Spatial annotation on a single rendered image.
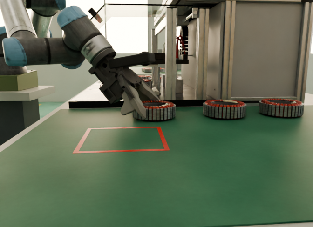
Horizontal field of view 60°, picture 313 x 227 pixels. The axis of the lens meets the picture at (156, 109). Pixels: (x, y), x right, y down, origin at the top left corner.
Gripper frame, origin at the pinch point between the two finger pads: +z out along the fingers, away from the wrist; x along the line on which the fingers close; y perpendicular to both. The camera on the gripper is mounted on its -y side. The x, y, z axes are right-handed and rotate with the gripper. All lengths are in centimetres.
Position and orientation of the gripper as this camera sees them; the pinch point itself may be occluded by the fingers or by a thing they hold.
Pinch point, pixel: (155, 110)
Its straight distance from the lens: 70.3
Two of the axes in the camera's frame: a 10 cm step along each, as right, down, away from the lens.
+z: 6.3, 7.7, -0.4
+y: -7.1, 6.0, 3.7
